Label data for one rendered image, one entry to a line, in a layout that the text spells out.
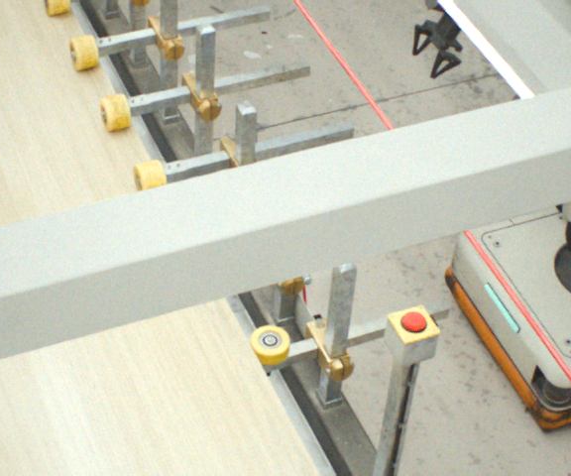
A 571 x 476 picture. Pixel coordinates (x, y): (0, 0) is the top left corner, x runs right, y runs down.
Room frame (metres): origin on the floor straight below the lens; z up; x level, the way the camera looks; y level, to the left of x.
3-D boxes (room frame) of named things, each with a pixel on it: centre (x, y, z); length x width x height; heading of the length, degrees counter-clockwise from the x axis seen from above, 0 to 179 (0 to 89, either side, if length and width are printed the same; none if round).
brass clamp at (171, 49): (2.71, 0.36, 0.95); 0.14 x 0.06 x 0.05; 27
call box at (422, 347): (1.57, -0.22, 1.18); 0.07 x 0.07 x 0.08; 27
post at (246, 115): (2.24, 0.13, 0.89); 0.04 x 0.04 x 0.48; 27
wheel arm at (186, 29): (2.74, 0.34, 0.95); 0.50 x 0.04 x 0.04; 117
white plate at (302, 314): (2.01, -0.02, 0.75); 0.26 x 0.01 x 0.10; 27
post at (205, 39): (2.47, 0.24, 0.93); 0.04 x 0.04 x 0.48; 27
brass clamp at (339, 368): (1.82, -0.09, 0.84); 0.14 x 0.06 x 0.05; 27
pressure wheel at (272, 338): (1.78, 0.03, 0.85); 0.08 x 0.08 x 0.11
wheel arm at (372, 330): (1.87, -0.14, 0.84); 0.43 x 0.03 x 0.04; 117
